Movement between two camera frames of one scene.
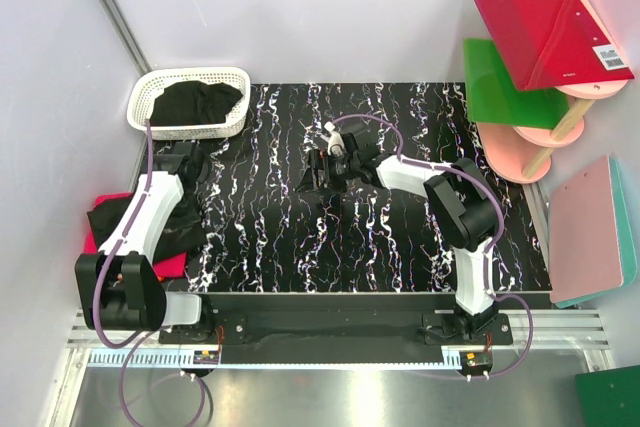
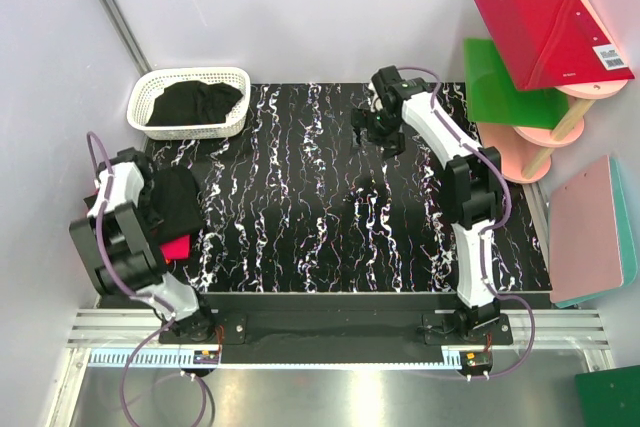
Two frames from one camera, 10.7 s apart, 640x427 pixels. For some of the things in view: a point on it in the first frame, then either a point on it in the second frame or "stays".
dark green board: (610, 398) stays
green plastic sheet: (493, 99) stays
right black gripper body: (320, 170) → (373, 123)
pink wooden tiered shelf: (524, 154) stays
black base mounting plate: (326, 329) stays
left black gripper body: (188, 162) → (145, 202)
